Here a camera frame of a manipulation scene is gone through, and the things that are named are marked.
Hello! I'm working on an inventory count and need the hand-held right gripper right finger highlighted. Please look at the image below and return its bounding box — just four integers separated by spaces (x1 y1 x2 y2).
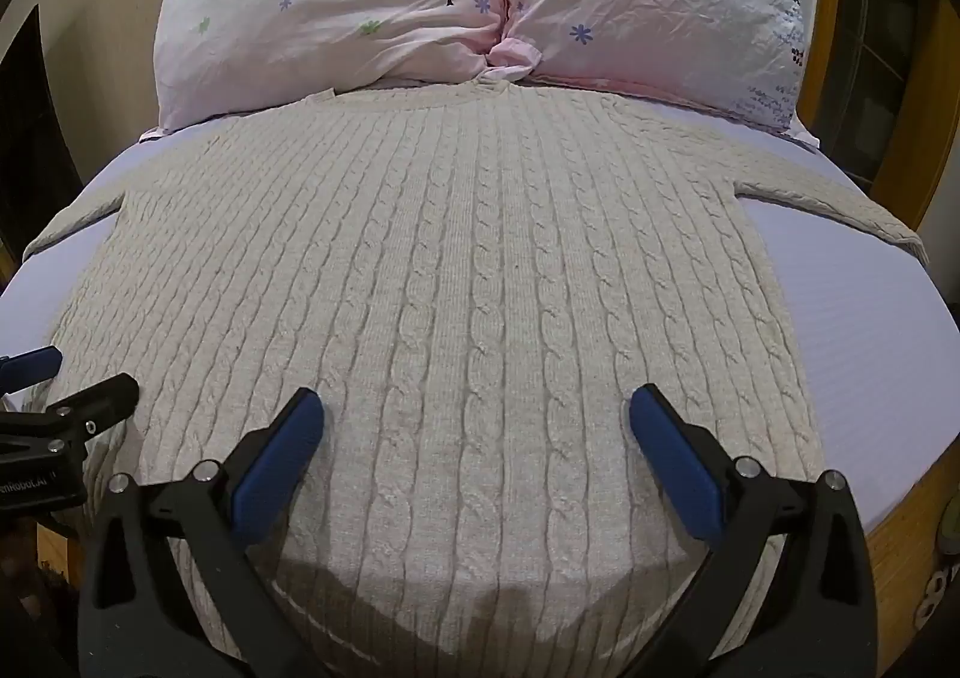
628 383 878 678

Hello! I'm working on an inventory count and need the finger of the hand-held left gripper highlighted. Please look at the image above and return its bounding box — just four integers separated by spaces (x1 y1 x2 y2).
0 373 140 454
0 346 64 394

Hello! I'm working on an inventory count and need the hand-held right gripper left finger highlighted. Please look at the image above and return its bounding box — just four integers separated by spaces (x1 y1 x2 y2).
78 387 332 678

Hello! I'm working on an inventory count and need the beige cable-knit sweater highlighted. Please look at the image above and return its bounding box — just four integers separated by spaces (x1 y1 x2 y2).
24 80 928 678

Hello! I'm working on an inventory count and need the pink floral pillow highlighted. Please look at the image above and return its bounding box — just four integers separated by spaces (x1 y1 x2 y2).
487 0 807 131
154 0 518 133

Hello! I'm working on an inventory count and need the wooden headboard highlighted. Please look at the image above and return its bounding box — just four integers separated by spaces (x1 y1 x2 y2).
795 0 960 233

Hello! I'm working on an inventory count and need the wooden bed frame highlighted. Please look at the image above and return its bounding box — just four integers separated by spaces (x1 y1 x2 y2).
866 449 960 678

